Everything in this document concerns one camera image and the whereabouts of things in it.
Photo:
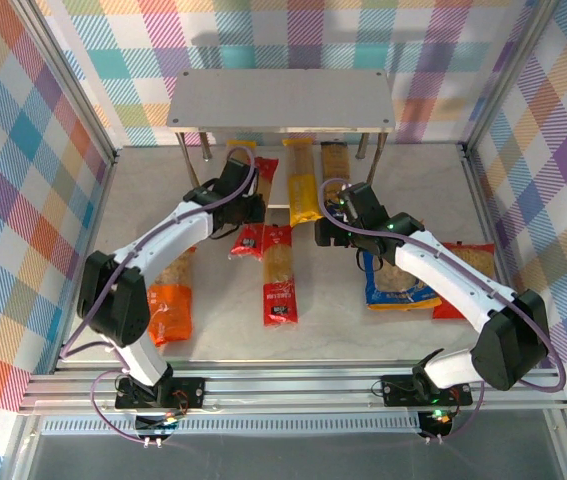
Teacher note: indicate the red pasta bag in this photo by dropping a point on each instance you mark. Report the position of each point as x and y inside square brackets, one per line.
[478, 260]

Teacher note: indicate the slim yellow spaghetti pack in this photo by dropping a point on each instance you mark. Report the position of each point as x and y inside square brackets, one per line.
[240, 145]

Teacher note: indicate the blue macaroni bag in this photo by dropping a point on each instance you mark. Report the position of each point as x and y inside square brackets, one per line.
[398, 295]

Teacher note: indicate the right black circuit board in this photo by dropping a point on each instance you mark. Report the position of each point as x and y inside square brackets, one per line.
[435, 422]

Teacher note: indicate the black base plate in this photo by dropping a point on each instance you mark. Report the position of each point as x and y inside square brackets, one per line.
[398, 391]
[190, 392]

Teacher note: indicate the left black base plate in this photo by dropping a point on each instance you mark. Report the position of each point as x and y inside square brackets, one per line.
[190, 392]

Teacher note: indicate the gold and blue spaghetti pack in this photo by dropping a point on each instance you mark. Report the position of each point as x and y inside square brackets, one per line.
[335, 160]

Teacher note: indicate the aluminium side rail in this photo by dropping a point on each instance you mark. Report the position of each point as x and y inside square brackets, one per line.
[104, 200]
[484, 200]

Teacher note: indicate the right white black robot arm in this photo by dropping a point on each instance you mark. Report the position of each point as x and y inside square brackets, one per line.
[443, 275]

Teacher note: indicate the two-tier metal shelf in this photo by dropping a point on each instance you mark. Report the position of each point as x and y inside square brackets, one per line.
[283, 100]

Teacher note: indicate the wide yellow spaghetti pack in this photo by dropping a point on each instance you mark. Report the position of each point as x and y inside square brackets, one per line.
[303, 190]

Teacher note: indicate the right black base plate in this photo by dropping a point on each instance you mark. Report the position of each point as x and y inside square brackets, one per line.
[398, 391]

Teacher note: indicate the red spaghetti pack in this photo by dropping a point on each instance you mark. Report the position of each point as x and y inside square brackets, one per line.
[248, 245]
[279, 280]

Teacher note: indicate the orange pasta bag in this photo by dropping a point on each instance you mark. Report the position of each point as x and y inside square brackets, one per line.
[170, 310]

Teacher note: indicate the aluminium frame post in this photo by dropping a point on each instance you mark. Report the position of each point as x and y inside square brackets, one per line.
[508, 80]
[63, 80]

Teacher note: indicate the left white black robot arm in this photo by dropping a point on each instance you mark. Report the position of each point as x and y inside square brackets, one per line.
[173, 230]

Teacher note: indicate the aluminium mounting rail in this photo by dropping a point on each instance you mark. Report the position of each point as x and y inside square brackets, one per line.
[288, 390]

